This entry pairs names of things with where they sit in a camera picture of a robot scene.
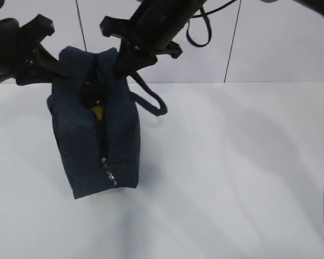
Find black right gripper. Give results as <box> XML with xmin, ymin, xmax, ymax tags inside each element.
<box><xmin>100</xmin><ymin>0</ymin><xmax>205</xmax><ymax>77</ymax></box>

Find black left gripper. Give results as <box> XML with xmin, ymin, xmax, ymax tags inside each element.
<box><xmin>0</xmin><ymin>1</ymin><xmax>84</xmax><ymax>86</ymax></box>

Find yellow lemon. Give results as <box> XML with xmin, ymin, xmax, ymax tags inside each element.
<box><xmin>91</xmin><ymin>105</ymin><xmax>105</xmax><ymax>121</ymax></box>

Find dark blue lunch bag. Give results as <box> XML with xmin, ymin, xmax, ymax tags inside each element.
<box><xmin>47</xmin><ymin>48</ymin><xmax>167</xmax><ymax>199</ymax></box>

